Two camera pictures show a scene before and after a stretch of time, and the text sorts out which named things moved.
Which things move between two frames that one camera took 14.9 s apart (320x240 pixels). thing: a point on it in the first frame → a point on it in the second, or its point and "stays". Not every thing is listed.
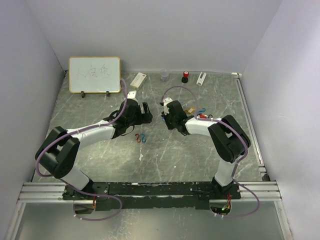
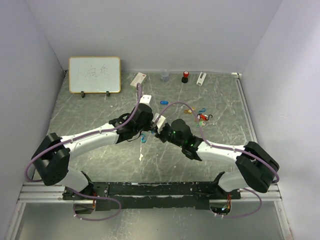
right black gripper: x=165 y=117 → x=159 y=135
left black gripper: x=145 y=118 → x=148 y=126
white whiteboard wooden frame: x=94 y=74 stays
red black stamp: x=184 y=79 stays
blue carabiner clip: x=202 y=110 stays
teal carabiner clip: x=143 y=140 stays
